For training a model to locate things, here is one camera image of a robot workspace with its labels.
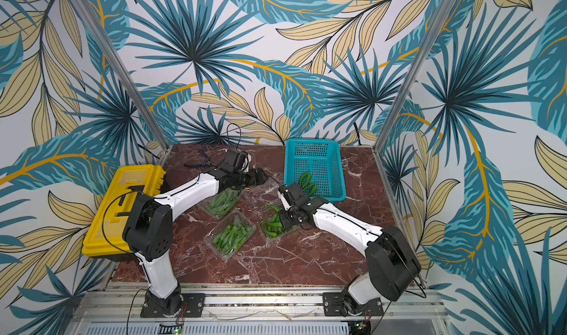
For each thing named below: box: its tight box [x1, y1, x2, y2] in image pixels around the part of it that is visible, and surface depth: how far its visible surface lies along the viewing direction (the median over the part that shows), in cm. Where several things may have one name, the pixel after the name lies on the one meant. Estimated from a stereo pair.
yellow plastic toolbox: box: [81, 164, 167, 257], surface depth 82 cm
